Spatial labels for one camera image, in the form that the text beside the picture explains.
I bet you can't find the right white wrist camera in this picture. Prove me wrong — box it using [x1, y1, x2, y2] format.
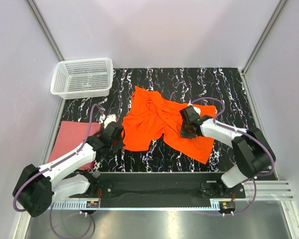
[193, 106, 201, 116]

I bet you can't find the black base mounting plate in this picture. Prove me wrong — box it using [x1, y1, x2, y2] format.
[61, 172, 253, 210]

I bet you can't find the folded pink t shirt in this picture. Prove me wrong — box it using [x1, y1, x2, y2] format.
[47, 121, 102, 170]

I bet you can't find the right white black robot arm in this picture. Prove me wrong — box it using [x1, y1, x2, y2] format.
[180, 105, 276, 198]

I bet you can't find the aluminium frame post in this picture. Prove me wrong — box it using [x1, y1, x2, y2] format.
[25, 0, 65, 61]
[241, 0, 289, 75]

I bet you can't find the white plastic perforated basket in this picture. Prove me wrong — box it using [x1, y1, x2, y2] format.
[50, 58, 114, 100]

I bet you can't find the right aluminium frame post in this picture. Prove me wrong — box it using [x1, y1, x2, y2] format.
[241, 0, 289, 75]

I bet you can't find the left aluminium frame post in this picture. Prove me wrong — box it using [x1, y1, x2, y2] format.
[25, 0, 65, 61]

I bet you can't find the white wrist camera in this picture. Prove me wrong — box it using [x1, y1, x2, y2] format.
[193, 106, 201, 116]
[100, 114, 118, 128]

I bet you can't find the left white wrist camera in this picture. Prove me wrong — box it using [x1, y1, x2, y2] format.
[100, 114, 118, 128]

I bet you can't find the slotted cable duct rail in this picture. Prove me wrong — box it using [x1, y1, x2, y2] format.
[53, 198, 220, 211]

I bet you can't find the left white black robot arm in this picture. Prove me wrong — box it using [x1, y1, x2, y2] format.
[12, 121, 125, 217]

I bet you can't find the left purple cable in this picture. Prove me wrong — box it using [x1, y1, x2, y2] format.
[12, 104, 108, 239]

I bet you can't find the orange t shirt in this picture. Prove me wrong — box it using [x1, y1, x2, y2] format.
[123, 86, 214, 164]

